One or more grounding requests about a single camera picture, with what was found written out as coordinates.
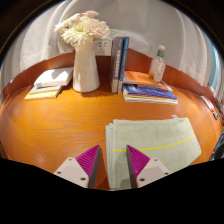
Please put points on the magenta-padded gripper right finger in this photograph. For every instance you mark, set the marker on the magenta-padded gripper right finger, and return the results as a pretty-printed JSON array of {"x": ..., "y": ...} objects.
[{"x": 150, "y": 169}]

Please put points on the orange flat book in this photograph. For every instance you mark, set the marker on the orange flat book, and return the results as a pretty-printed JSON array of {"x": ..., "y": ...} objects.
[{"x": 138, "y": 77}]

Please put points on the blue flat book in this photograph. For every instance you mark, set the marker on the blue flat book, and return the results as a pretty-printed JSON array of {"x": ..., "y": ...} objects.
[{"x": 150, "y": 91}]

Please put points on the white flat book under stack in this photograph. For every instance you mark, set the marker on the white flat book under stack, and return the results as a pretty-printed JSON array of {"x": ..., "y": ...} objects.
[{"x": 150, "y": 100}]

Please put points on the white-covered book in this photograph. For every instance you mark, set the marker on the white-covered book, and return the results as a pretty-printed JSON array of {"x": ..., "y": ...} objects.
[{"x": 55, "y": 76}]

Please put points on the white wall power outlet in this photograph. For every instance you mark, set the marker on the white wall power outlet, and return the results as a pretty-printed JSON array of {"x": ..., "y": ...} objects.
[{"x": 104, "y": 47}]

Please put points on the window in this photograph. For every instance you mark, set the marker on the window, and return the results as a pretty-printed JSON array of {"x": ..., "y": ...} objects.
[{"x": 214, "y": 70}]

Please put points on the white and pink flower bouquet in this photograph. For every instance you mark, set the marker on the white and pink flower bouquet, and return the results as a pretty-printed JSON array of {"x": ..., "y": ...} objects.
[{"x": 81, "y": 28}]

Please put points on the light green towel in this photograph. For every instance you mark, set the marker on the light green towel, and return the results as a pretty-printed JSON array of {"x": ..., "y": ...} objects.
[{"x": 160, "y": 135}]

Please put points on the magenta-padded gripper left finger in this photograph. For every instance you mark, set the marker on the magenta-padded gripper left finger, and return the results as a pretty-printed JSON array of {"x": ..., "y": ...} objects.
[{"x": 75, "y": 170}]

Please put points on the small dark flat object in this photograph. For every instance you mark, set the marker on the small dark flat object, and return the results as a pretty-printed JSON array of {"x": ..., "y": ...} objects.
[{"x": 215, "y": 116}]

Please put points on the red and white flat booklet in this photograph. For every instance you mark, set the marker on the red and white flat booklet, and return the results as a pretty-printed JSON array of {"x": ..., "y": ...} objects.
[{"x": 207, "y": 102}]

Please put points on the white ceramic vase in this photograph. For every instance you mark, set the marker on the white ceramic vase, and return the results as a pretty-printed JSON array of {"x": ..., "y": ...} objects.
[{"x": 85, "y": 71}]

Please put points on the white curtain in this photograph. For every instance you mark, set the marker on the white curtain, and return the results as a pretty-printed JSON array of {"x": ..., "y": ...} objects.
[{"x": 150, "y": 23}]

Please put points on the clear plastic bottle, green label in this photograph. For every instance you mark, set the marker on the clear plastic bottle, green label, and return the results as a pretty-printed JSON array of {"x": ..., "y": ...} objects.
[{"x": 157, "y": 66}]

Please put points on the yellow-green book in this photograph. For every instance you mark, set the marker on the yellow-green book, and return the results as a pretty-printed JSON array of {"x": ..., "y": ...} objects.
[{"x": 43, "y": 92}]

